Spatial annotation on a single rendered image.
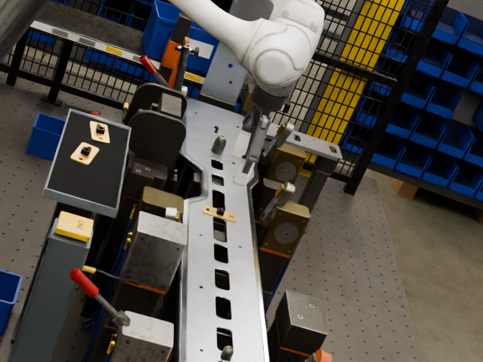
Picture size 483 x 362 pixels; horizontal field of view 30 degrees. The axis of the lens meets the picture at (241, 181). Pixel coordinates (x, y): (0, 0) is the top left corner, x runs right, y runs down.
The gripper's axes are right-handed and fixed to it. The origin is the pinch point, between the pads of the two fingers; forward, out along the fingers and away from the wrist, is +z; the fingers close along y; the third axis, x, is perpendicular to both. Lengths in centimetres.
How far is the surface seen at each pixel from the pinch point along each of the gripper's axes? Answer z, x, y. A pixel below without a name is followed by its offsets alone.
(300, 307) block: 10.5, 15.9, 34.0
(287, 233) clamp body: 14.5, 18.1, -2.8
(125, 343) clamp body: 9, -20, 62
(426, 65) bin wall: 14, 105, -199
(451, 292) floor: 113, 163, -181
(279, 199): 7.0, 13.1, -4.3
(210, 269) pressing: 13.5, -2.5, 25.0
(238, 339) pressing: 13.5, 3.1, 46.4
